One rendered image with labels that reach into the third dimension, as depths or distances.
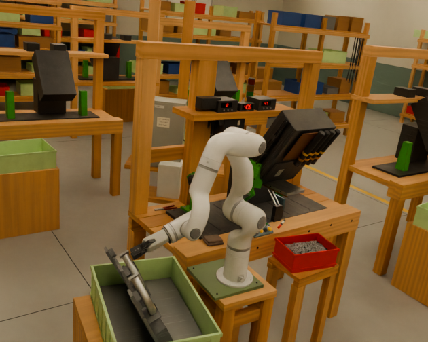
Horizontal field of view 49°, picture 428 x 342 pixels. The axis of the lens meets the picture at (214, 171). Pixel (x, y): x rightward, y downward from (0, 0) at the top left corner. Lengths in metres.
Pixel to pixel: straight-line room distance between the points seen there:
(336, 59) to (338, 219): 6.14
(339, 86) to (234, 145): 7.64
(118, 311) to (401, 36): 11.74
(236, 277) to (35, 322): 1.68
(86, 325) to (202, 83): 1.58
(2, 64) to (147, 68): 6.74
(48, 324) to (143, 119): 1.60
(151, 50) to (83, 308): 1.42
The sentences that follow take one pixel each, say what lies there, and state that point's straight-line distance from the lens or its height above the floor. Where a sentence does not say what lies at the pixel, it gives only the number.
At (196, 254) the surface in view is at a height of 0.90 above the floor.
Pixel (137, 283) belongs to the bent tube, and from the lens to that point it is 1.82.
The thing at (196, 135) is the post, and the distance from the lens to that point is 3.03.
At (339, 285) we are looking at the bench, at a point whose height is 0.29.
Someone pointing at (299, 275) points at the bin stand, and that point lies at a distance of 2.72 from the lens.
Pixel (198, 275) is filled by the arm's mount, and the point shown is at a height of 0.87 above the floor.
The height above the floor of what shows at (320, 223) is 0.89.
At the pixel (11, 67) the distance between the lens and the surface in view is 9.37.
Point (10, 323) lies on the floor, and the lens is 3.62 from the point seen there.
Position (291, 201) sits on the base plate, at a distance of 3.44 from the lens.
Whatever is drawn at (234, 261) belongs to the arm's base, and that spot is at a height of 1.00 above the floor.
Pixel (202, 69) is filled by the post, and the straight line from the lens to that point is 2.95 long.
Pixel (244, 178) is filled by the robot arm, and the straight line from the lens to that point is 2.12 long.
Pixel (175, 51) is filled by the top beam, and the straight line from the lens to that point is 2.82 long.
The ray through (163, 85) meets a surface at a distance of 10.51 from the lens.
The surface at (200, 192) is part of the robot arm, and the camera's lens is 1.94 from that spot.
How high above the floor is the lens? 2.16
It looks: 19 degrees down
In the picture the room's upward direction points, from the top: 6 degrees clockwise
